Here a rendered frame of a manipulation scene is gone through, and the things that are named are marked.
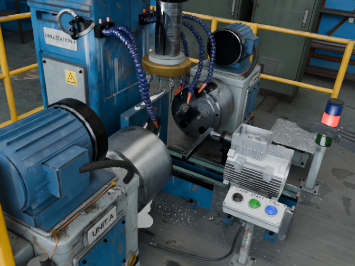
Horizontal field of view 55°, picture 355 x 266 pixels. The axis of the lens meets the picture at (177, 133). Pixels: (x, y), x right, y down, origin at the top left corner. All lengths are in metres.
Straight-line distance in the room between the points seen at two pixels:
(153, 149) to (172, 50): 0.35
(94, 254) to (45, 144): 0.29
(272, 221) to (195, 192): 0.44
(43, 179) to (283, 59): 3.90
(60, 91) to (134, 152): 0.48
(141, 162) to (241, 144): 0.37
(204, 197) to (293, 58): 3.22
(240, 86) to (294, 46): 2.74
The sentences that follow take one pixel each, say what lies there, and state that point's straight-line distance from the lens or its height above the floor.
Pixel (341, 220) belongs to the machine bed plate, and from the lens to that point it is 1.52.
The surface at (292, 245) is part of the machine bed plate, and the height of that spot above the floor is 0.80.
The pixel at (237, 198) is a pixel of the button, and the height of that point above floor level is 1.07.
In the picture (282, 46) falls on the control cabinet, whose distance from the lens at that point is 4.38.
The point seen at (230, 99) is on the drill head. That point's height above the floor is 1.10.
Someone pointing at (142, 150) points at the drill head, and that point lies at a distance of 1.05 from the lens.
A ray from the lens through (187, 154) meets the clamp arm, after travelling 1.26.
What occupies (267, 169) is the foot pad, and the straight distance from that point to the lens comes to 1.17.
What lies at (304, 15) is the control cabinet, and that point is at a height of 1.07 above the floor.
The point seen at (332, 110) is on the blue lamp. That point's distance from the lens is 1.43.
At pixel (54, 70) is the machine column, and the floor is 1.26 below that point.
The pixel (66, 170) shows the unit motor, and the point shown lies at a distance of 0.72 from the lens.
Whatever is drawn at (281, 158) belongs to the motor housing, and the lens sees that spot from 1.19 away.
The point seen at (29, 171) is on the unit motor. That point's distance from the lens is 0.72.
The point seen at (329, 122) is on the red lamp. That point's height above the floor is 1.14.
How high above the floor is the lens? 1.72
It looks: 30 degrees down
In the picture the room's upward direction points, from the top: 4 degrees clockwise
